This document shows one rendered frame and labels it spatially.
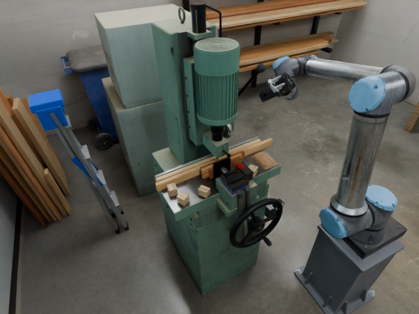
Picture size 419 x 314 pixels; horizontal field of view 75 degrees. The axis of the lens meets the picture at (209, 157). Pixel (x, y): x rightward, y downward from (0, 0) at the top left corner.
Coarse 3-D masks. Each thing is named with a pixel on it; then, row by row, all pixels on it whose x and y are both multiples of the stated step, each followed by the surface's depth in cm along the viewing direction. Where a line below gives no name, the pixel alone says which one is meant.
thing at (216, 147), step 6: (204, 132) 134; (210, 132) 134; (204, 138) 134; (210, 138) 130; (204, 144) 137; (210, 144) 130; (216, 144) 127; (222, 144) 126; (228, 144) 128; (210, 150) 132; (216, 150) 126; (228, 150) 130; (216, 156) 129
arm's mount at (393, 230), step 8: (392, 224) 145; (400, 224) 145; (392, 232) 142; (400, 232) 141; (344, 240) 144; (352, 240) 139; (384, 240) 138; (392, 240) 142; (352, 248) 140; (360, 248) 136; (368, 248) 135; (376, 248) 136; (360, 256) 137
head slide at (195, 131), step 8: (192, 56) 117; (184, 64) 117; (192, 64) 111; (184, 72) 120; (192, 72) 113; (192, 80) 115; (192, 88) 118; (192, 96) 120; (192, 104) 124; (192, 112) 127; (192, 120) 130; (192, 128) 134; (200, 128) 132; (208, 128) 135; (192, 136) 138; (200, 136) 135; (200, 144) 138
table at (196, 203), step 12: (276, 168) 139; (192, 180) 133; (204, 180) 132; (264, 180) 139; (180, 192) 127; (192, 192) 127; (216, 192) 126; (168, 204) 121; (180, 204) 121; (192, 204) 121; (204, 204) 125; (252, 204) 128; (180, 216) 121
